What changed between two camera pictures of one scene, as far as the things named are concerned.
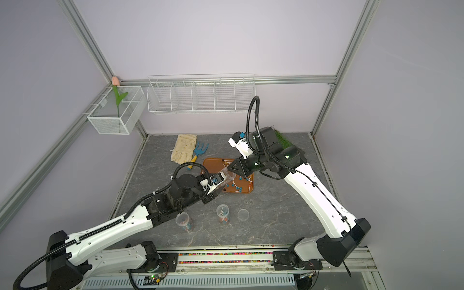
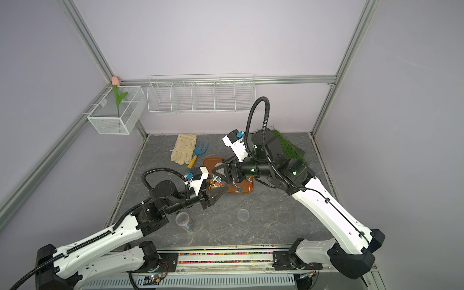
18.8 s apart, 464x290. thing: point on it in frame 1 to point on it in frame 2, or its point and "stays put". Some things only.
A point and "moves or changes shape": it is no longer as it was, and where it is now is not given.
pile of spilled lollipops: x=226 y=162 stays put
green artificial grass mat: x=284 y=142 stays put
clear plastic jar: x=183 y=220 stays put
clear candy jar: x=222 y=211 moves or changes shape
